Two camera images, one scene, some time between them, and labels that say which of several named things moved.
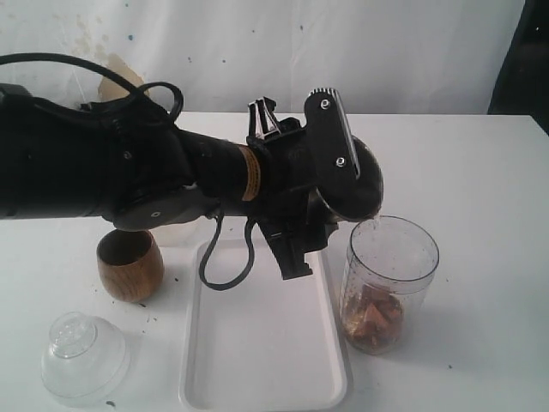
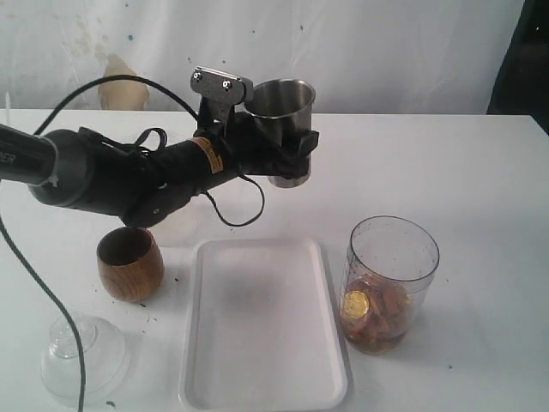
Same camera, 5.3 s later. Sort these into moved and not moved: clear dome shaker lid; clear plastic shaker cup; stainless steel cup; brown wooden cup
Moved: stainless steel cup
Not moved: brown wooden cup; clear dome shaker lid; clear plastic shaker cup
